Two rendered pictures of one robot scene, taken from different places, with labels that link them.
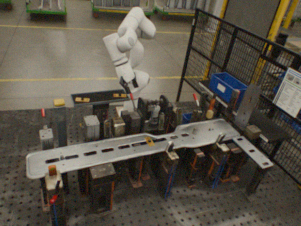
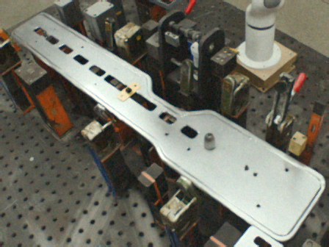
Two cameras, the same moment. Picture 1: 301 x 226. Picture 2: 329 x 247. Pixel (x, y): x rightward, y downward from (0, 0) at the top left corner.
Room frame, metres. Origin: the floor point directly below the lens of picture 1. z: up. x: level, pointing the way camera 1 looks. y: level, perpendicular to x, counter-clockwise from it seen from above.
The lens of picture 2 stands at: (1.20, -0.90, 1.86)
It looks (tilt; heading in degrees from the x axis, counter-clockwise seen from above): 47 degrees down; 73
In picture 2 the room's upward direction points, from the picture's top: 6 degrees counter-clockwise
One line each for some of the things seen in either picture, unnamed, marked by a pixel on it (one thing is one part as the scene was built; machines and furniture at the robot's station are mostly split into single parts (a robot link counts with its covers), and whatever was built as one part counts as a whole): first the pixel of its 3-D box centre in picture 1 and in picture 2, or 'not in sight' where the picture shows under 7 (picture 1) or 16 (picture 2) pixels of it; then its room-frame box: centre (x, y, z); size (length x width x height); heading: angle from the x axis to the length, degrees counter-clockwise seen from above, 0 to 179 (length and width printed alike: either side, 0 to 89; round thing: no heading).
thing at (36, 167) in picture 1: (146, 143); (123, 91); (1.21, -0.03, 1.00); 1.38 x 0.22 x 0.02; 118
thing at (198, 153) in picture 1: (194, 169); (158, 199); (1.20, -0.36, 0.84); 0.11 x 0.08 x 0.29; 28
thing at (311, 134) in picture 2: (206, 121); (305, 158); (1.63, -0.47, 0.95); 0.03 x 0.01 x 0.50; 118
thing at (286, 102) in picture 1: (292, 92); not in sight; (1.62, -0.99, 1.30); 0.23 x 0.02 x 0.31; 28
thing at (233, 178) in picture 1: (237, 161); not in sight; (1.34, -0.68, 0.84); 0.11 x 0.06 x 0.29; 28
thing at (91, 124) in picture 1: (91, 145); (110, 48); (1.22, 0.33, 0.90); 0.13 x 0.10 x 0.41; 28
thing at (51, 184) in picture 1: (57, 203); (13, 76); (0.78, 0.39, 0.88); 0.15 x 0.11 x 0.36; 28
